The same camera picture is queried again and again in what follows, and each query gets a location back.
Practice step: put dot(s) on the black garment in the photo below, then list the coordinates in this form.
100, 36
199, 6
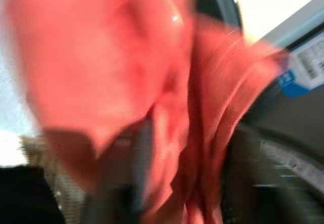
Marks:
22, 196

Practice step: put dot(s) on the orange garment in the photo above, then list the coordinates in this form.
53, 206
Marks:
101, 57

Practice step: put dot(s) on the pale woven basket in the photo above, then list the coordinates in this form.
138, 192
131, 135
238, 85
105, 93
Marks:
63, 183

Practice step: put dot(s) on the grey washing machine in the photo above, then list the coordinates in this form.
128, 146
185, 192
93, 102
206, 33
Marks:
291, 123

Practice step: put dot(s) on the blue white energy label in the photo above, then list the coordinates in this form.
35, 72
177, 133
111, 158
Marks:
303, 64

